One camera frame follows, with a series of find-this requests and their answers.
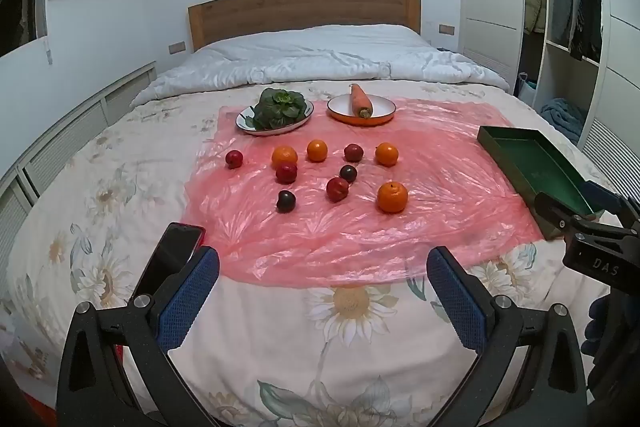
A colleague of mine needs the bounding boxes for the red-cased smartphone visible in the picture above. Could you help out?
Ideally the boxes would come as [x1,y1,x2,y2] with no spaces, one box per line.
[132,223,207,308]

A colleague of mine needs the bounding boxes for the carrot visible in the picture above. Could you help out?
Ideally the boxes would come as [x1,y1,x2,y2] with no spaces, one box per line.
[349,84,374,118]

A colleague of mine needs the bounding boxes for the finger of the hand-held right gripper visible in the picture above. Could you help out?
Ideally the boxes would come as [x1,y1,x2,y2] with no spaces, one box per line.
[534,192,608,238]
[580,181,640,230]

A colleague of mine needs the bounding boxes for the person's right hand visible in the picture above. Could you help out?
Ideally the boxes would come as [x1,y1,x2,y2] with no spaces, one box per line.
[582,294,626,358]

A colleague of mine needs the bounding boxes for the green tray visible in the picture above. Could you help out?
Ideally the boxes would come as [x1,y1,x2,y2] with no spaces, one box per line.
[476,125,608,242]

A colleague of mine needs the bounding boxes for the white slatted radiator cover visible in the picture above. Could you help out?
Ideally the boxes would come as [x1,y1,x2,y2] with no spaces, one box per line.
[0,61,158,228]

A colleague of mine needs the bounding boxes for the wooden headboard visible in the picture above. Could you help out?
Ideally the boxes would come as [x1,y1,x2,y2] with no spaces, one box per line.
[187,0,422,54]

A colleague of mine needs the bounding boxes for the white plate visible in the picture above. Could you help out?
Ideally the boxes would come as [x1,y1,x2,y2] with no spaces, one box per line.
[235,99,315,136]

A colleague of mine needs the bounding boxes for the green leafy vegetable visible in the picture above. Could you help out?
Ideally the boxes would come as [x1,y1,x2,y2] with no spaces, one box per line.
[252,88,307,130]

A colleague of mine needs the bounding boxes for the orange enamel dish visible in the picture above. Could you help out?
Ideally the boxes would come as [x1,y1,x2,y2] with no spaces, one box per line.
[327,94,398,126]

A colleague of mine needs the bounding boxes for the dark hanging clothes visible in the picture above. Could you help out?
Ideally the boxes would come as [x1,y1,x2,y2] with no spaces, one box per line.
[552,0,603,60]

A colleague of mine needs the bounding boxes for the white duvet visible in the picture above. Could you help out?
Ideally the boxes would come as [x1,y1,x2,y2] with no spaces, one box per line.
[130,24,511,108]

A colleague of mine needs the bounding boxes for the blue folded blanket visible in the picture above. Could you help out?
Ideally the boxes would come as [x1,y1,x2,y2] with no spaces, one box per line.
[540,97,586,140]

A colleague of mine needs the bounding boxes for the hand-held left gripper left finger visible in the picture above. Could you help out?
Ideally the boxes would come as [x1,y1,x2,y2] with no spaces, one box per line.
[56,246,221,427]

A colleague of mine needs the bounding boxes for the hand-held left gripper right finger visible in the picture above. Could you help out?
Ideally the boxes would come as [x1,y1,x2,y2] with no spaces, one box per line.
[426,246,588,427]

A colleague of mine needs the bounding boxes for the white bag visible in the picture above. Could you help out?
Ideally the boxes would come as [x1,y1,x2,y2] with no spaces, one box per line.
[517,72,538,105]

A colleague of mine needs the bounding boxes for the pink plastic sheet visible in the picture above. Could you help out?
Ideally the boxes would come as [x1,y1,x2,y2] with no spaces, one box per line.
[182,97,546,288]

